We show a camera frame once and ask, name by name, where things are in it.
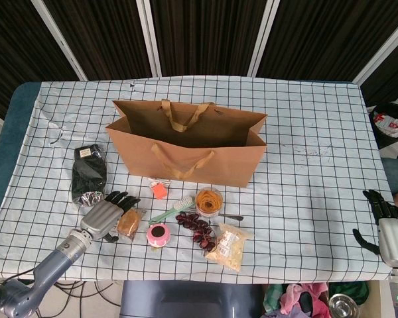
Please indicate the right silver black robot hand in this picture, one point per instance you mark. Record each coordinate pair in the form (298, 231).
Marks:
(396, 242)

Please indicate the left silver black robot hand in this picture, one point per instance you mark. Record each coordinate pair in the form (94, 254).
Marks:
(101, 217)

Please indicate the brown bread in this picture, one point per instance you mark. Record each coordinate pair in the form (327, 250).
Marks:
(129, 225)

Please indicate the pink toy cake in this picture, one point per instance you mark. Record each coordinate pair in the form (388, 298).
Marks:
(158, 233)

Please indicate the purple grape bunch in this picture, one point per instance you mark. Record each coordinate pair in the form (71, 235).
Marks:
(199, 230)

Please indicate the clear cup orange snack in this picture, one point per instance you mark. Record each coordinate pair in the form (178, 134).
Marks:
(209, 202)

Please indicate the clear bag of chips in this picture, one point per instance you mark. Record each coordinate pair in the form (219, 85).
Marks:
(229, 248)

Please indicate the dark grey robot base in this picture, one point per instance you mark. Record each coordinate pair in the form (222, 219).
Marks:
(192, 301)

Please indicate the black socks in plastic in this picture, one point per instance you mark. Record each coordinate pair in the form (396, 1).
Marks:
(88, 175)

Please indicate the blue checkered tablecloth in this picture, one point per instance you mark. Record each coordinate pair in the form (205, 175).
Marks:
(119, 261)

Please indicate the orange cube charger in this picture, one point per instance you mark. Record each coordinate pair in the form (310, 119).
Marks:
(159, 192)

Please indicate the green cloth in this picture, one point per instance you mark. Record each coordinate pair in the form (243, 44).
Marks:
(351, 289)

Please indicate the green scrubbing brush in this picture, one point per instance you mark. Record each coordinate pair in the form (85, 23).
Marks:
(182, 204)

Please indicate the metal bowl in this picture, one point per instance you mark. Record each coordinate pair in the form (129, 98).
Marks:
(343, 306)

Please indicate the colourful clothes pile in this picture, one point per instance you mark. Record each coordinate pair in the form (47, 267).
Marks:
(295, 298)

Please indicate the metal fork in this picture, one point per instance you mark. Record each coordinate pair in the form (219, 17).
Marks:
(233, 217)

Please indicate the brown paper bag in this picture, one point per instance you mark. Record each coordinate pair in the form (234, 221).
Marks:
(225, 165)

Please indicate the dark slatted partition panel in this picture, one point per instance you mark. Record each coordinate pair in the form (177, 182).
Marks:
(96, 39)
(318, 36)
(13, 49)
(391, 73)
(205, 36)

